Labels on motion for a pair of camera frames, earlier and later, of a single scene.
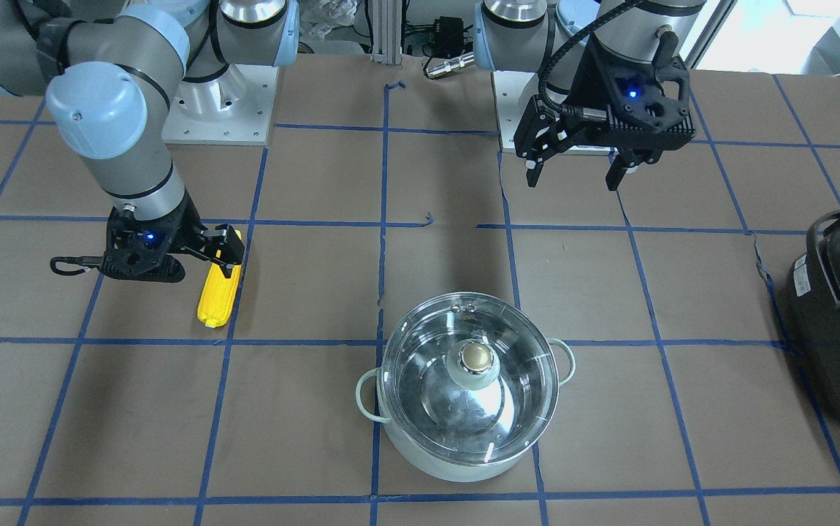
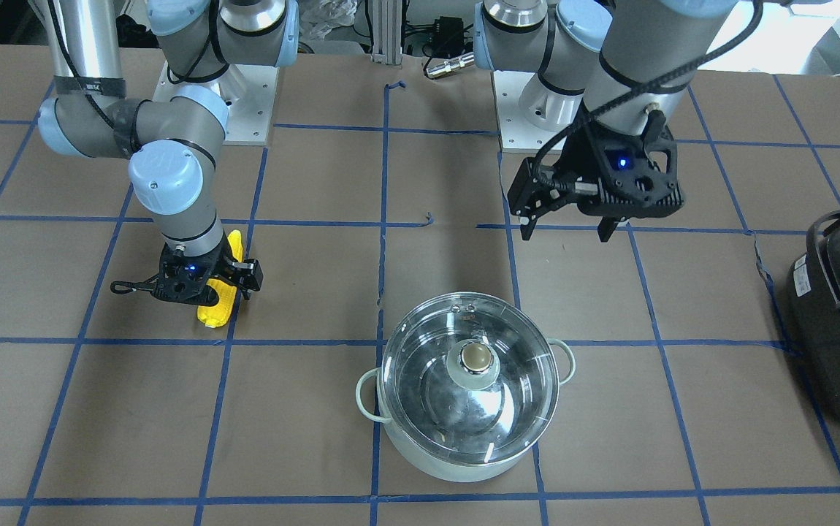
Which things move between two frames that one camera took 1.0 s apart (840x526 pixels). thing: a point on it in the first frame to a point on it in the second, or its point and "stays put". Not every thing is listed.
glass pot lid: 470,377 stays put
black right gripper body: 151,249 to 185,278
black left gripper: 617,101 to 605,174
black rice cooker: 838,296 stays put
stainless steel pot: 443,470 stays put
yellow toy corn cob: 218,294 stays put
